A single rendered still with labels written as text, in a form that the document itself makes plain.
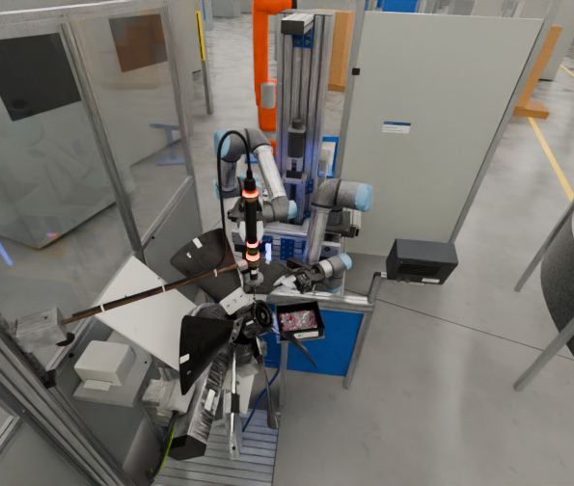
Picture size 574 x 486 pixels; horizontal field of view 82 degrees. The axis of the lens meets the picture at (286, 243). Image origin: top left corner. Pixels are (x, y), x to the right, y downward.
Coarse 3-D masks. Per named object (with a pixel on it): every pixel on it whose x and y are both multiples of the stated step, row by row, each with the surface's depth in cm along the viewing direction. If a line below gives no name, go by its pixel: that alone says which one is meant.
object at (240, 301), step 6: (240, 288) 118; (234, 294) 118; (240, 294) 118; (222, 300) 117; (228, 300) 117; (240, 300) 119; (246, 300) 119; (222, 306) 117; (234, 306) 118; (240, 306) 118; (228, 312) 117
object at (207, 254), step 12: (192, 240) 113; (204, 240) 115; (216, 240) 117; (228, 240) 120; (180, 252) 110; (192, 252) 112; (204, 252) 114; (216, 252) 116; (228, 252) 118; (180, 264) 110; (192, 264) 112; (204, 264) 114; (216, 264) 115; (228, 264) 117; (228, 276) 117; (204, 288) 114; (216, 288) 115; (228, 288) 117; (216, 300) 116
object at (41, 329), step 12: (36, 312) 90; (48, 312) 90; (60, 312) 93; (12, 324) 86; (24, 324) 87; (36, 324) 87; (48, 324) 87; (60, 324) 90; (12, 336) 84; (24, 336) 85; (36, 336) 86; (48, 336) 88; (60, 336) 90; (24, 348) 88; (36, 348) 88
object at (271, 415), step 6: (258, 360) 118; (264, 366) 110; (264, 372) 106; (264, 378) 111; (264, 384) 116; (270, 396) 106; (270, 402) 104; (270, 408) 102; (270, 414) 100; (276, 414) 116; (270, 420) 98; (270, 426) 97; (276, 426) 104
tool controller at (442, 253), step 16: (400, 240) 148; (416, 240) 148; (400, 256) 143; (416, 256) 143; (432, 256) 143; (448, 256) 143; (400, 272) 151; (416, 272) 150; (432, 272) 148; (448, 272) 147
